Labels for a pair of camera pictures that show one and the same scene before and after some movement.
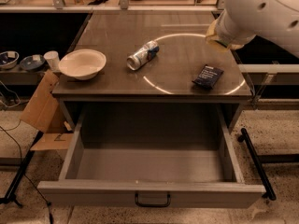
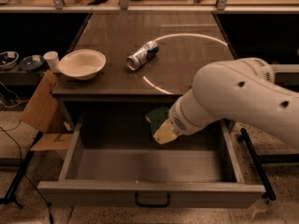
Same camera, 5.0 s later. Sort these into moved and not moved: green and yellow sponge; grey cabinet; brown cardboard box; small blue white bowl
Moved: green and yellow sponge
Not moved: small blue white bowl; brown cardboard box; grey cabinet
